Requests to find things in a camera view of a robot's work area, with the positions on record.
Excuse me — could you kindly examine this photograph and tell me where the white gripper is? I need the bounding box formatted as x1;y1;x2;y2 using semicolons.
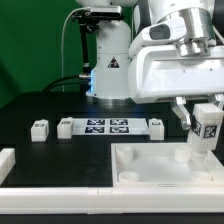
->
128;45;224;130

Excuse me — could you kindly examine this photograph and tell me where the white square tabletop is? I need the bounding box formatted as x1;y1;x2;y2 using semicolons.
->
111;143;224;187

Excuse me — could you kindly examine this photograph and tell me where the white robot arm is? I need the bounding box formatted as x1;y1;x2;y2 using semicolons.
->
77;0;224;130

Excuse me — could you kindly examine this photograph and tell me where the white U-shaped obstacle fence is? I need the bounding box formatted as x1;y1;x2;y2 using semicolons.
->
0;146;224;215

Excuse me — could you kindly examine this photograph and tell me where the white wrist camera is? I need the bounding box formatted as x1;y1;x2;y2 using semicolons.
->
129;17;187;58

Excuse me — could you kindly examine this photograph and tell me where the white marker base plate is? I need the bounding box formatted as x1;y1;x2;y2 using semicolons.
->
73;118;149;135

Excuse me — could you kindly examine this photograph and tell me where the black cable bundle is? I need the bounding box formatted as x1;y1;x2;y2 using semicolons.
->
42;75;92;94

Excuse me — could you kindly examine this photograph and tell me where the black camera on stand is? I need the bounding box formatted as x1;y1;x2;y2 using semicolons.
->
71;6;123;77

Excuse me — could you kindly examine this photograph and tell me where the white cable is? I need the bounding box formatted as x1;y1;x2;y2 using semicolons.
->
60;7;92;93

